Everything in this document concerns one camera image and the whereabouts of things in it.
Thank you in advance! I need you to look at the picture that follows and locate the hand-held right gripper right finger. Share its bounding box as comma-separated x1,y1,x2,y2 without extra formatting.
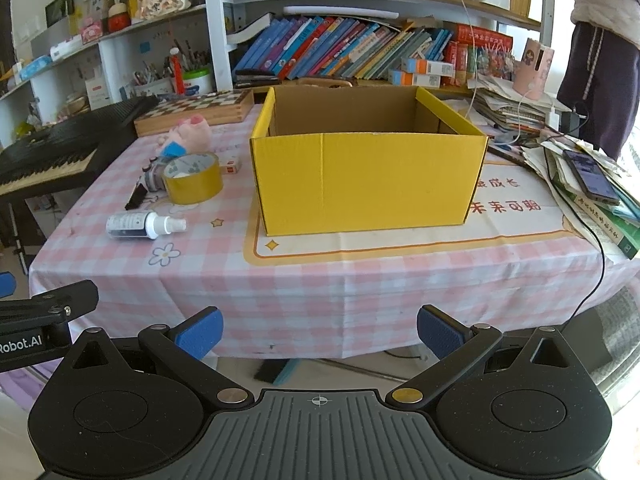
385,304,576,408

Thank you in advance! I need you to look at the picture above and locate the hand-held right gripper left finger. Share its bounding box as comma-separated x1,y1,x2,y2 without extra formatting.
69,306,254,409

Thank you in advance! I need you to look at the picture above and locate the white spray bottle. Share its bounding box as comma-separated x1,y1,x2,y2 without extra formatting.
106,211,188,242

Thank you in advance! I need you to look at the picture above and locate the yellow tape roll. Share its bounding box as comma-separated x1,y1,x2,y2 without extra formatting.
163,152,224,206

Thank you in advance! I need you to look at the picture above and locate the yellow cardboard box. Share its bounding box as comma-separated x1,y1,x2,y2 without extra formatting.
250,85,489,237

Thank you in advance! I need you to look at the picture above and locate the black keyboard stand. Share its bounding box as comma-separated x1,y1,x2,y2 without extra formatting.
0,199,32,277

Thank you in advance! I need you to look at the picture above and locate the black binder clip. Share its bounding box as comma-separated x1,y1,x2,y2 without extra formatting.
124,183,147,211

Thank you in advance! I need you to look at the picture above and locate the black electronic keyboard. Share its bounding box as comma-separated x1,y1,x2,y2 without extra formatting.
0,95,161,202

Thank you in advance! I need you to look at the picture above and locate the stack of books and papers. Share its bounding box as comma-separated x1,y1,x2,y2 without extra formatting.
520,139,640,262

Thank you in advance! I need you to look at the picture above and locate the pink plush toy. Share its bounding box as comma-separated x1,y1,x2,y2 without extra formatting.
158,114,214,159

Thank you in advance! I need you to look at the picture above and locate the dark smartphone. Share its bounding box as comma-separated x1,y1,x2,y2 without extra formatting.
562,148,621,206

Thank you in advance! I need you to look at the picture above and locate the wooden chessboard box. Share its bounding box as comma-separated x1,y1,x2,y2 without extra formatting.
133,89,255,137

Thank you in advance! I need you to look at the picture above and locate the pile of loose papers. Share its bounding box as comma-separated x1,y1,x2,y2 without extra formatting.
469,77,572,142

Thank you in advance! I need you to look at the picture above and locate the white green pen holder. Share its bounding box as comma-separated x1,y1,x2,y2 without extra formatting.
180,67,215,95

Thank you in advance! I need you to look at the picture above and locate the orange and white carton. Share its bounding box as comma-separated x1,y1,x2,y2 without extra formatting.
401,57,455,77
388,69,442,89

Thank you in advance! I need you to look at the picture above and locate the wooden speaker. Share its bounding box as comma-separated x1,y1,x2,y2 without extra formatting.
298,78,354,89

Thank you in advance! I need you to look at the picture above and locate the pink tabletop device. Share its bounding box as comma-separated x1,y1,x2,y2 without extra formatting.
512,37,555,101

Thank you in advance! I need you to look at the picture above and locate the red boxed set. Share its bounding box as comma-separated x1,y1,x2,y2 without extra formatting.
452,24,514,84

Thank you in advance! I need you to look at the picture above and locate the red round jar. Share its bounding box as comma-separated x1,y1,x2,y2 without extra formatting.
107,0,132,34

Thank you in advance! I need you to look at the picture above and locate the white bookshelf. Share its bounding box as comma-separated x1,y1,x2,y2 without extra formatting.
0,0,557,126

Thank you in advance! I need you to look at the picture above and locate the row of colourful leaning books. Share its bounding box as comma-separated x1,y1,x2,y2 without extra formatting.
233,15,454,81

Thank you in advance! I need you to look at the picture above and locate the black cable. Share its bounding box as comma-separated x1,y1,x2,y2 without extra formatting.
541,129,607,332

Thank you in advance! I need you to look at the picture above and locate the white cable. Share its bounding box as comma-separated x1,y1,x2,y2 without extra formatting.
457,0,551,133

